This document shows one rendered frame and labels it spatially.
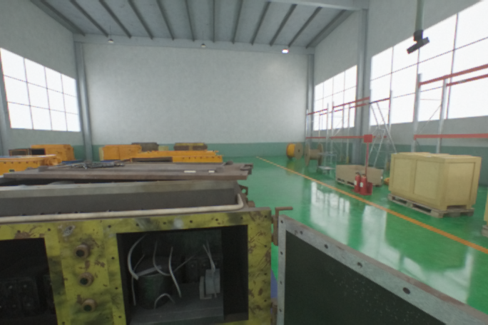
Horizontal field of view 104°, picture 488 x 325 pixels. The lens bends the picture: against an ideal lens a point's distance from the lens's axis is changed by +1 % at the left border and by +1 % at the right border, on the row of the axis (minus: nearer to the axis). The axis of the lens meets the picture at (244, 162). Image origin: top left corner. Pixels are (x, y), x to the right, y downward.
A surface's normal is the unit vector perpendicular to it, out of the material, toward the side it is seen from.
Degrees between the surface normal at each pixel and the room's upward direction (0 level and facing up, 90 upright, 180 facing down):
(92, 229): 90
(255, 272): 90
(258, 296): 90
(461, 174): 90
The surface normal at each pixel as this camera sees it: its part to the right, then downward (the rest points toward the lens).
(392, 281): -0.87, 0.07
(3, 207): 0.13, 0.12
